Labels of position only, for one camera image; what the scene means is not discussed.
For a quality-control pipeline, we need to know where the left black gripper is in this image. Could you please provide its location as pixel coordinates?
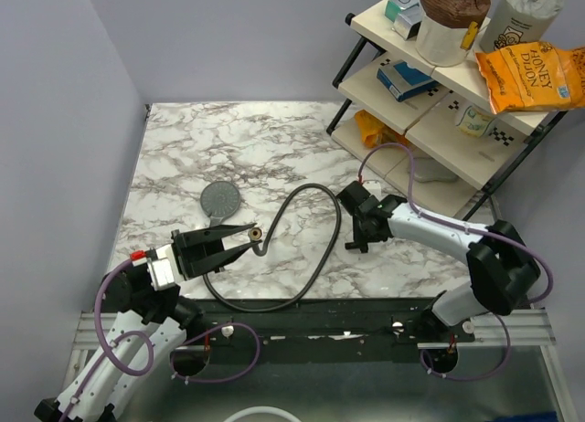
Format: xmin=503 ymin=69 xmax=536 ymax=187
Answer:
xmin=151 ymin=223 xmax=261 ymax=281

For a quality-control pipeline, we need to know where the black T-shaped fitting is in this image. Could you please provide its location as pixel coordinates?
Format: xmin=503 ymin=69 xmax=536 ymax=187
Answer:
xmin=345 ymin=240 xmax=369 ymax=254

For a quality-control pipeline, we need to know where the grey shower head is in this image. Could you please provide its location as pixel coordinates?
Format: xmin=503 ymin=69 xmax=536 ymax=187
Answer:
xmin=200 ymin=181 xmax=241 ymax=227

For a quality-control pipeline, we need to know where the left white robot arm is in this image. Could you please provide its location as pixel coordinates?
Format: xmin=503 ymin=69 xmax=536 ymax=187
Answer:
xmin=34 ymin=224 xmax=262 ymax=421

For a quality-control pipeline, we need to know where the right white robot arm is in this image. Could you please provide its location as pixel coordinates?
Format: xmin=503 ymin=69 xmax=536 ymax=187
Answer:
xmin=337 ymin=181 xmax=540 ymax=342

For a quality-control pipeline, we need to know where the orange snack bag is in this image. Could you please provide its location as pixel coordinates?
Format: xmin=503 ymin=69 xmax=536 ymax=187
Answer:
xmin=354 ymin=110 xmax=410 ymax=149

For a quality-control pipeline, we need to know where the cream three-tier shelf rack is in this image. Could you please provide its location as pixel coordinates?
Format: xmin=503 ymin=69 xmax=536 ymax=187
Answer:
xmin=326 ymin=1 xmax=565 ymax=220

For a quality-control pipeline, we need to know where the blue box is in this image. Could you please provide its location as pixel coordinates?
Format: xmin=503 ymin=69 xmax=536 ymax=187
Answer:
xmin=377 ymin=60 xmax=438 ymax=102

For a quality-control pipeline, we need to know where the white round rim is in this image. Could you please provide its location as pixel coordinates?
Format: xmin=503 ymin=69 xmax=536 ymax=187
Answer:
xmin=224 ymin=406 xmax=301 ymax=422

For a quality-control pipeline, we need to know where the silver small box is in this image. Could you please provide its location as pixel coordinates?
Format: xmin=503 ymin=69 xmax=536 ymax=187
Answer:
xmin=393 ymin=5 xmax=422 ymax=40

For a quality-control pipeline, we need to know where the yellow clip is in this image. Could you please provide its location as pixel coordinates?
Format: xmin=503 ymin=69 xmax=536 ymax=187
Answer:
xmin=461 ymin=21 xmax=480 ymax=51

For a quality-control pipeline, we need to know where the teal small box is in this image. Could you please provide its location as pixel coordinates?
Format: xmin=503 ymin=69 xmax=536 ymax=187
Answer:
xmin=385 ymin=0 xmax=420 ymax=22

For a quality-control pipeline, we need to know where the orange honey dijon bag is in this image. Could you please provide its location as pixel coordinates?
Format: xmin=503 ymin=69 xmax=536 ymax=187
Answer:
xmin=475 ymin=41 xmax=584 ymax=114

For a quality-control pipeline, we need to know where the white cup brown lid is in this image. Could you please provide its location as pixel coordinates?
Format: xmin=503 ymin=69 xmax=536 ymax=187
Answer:
xmin=416 ymin=0 xmax=491 ymax=67

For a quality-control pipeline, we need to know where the grey cylindrical canister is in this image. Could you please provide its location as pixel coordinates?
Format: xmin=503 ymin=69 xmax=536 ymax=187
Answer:
xmin=479 ymin=0 xmax=564 ymax=52

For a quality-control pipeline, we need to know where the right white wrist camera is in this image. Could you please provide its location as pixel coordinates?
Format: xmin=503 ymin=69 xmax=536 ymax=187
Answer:
xmin=362 ymin=180 xmax=382 ymax=200

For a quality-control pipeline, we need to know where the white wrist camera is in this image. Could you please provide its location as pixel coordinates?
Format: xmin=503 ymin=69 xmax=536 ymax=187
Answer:
xmin=129 ymin=244 xmax=183 ymax=291
xmin=362 ymin=180 xmax=382 ymax=200

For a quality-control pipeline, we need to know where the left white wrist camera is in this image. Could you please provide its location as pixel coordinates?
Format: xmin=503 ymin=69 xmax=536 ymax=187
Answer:
xmin=129 ymin=244 xmax=183 ymax=291

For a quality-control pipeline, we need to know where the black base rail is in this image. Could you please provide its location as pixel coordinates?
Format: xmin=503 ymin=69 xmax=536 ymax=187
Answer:
xmin=145 ymin=296 xmax=476 ymax=366

